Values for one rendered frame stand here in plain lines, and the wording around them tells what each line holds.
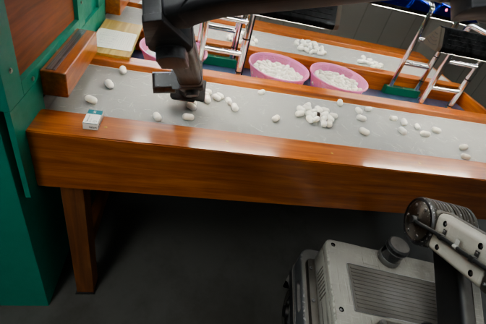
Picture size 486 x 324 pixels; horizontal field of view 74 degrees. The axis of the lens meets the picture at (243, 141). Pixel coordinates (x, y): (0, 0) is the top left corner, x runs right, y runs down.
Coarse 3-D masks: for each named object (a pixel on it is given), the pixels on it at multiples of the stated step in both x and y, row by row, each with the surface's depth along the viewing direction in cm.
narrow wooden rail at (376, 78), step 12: (144, 36) 138; (228, 48) 145; (252, 48) 148; (264, 48) 151; (300, 60) 152; (312, 60) 153; (324, 60) 157; (360, 72) 159; (372, 72) 160; (384, 72) 162; (372, 84) 164; (396, 84) 165; (408, 84) 166; (444, 84) 169; (456, 84) 173; (432, 96) 172; (444, 96) 173
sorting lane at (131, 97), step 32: (96, 96) 96; (128, 96) 100; (160, 96) 104; (224, 96) 113; (256, 96) 118; (288, 96) 124; (224, 128) 98; (256, 128) 101; (288, 128) 106; (320, 128) 110; (352, 128) 115; (384, 128) 120; (448, 128) 133; (480, 128) 140; (480, 160) 117
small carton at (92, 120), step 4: (88, 112) 82; (92, 112) 82; (96, 112) 83; (100, 112) 83; (88, 116) 81; (92, 116) 81; (96, 116) 81; (100, 116) 82; (84, 120) 79; (88, 120) 80; (92, 120) 80; (96, 120) 80; (100, 120) 82; (84, 124) 79; (88, 124) 79; (92, 124) 79; (96, 124) 79; (100, 124) 82; (84, 128) 80; (88, 128) 80; (92, 128) 80; (96, 128) 80
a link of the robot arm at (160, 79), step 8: (152, 72) 85; (160, 72) 85; (168, 72) 83; (160, 80) 83; (168, 80) 83; (176, 80) 83; (160, 88) 85; (168, 88) 85; (176, 88) 83; (192, 96) 83
